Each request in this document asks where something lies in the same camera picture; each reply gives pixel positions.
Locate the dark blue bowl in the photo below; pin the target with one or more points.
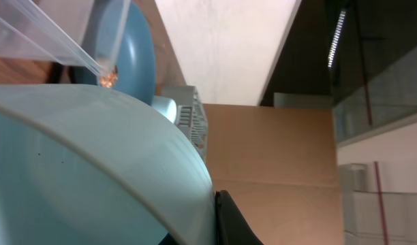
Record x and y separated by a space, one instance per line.
135 61

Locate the light blue small bowl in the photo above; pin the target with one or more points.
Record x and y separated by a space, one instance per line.
82 164

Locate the grey dishwasher rack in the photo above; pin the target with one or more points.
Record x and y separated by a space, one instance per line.
191 118

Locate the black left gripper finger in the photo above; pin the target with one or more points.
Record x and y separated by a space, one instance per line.
232 228

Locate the brown cardboard board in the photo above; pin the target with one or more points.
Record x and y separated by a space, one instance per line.
279 165

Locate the clear plastic bin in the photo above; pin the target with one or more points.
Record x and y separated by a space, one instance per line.
84 33

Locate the light blue cup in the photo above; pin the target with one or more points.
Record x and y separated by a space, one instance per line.
166 107

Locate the brown food scrap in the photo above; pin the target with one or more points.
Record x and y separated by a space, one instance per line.
110 80

